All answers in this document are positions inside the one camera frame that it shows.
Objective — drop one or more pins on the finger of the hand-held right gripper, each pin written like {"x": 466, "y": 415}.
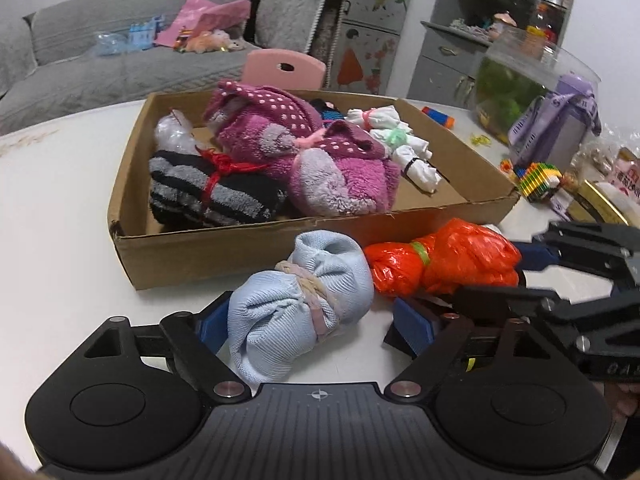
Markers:
{"x": 500, "y": 302}
{"x": 535, "y": 256}

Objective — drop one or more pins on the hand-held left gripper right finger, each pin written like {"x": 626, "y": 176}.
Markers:
{"x": 415, "y": 329}

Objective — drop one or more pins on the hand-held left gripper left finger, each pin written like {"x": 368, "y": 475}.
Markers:
{"x": 212, "y": 327}

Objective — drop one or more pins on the orange plastic bag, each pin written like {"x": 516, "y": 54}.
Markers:
{"x": 450, "y": 260}

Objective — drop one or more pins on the cardboard box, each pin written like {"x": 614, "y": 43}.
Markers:
{"x": 225, "y": 255}

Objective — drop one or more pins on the light blue sock bundle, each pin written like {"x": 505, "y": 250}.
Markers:
{"x": 300, "y": 300}

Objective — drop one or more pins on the black striped sock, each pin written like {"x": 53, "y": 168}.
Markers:
{"x": 180, "y": 195}

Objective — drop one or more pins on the white sock with black tie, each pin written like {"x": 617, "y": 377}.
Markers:
{"x": 420, "y": 170}

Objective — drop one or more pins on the white sock with green tie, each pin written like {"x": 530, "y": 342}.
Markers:
{"x": 395, "y": 137}

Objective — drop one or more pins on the magenta polka-dot fuzzy socks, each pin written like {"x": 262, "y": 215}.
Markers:
{"x": 260, "y": 130}

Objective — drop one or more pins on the white sock with pink tie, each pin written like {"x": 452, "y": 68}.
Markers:
{"x": 382, "y": 117}

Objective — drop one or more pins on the white desktop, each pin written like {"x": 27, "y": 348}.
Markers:
{"x": 60, "y": 200}

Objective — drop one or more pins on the person's right hand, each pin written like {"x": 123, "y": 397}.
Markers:
{"x": 625, "y": 400}

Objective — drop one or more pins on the colourful block cube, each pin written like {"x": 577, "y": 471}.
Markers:
{"x": 540, "y": 181}

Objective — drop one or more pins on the gold box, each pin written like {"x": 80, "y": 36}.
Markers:
{"x": 600, "y": 202}

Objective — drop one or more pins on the lilac slotted basket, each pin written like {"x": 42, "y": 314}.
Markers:
{"x": 525, "y": 132}

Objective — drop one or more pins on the snack packets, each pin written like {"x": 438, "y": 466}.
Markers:
{"x": 625, "y": 165}

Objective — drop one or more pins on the purple water bottle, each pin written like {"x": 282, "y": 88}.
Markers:
{"x": 572, "y": 120}

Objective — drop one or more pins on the glass fish bowl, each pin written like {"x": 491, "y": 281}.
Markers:
{"x": 505, "y": 90}

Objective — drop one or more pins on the orange blue glue stick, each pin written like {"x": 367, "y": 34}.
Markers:
{"x": 439, "y": 116}

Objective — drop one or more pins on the clear plastic bag bundle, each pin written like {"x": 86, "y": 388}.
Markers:
{"x": 172, "y": 132}

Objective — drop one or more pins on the grey cabinet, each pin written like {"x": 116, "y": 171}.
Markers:
{"x": 445, "y": 60}

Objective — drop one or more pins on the clear bottle with red cap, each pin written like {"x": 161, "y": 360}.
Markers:
{"x": 540, "y": 22}

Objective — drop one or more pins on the sticker-decorated fridge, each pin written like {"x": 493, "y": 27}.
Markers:
{"x": 370, "y": 40}

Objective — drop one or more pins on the plush toys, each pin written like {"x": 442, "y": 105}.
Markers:
{"x": 210, "y": 42}

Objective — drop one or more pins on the grey sofa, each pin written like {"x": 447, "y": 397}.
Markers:
{"x": 75, "y": 75}

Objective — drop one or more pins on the blue toy castle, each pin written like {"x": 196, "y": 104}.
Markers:
{"x": 145, "y": 35}

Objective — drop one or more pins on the pink plastic bag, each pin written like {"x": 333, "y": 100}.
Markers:
{"x": 210, "y": 17}

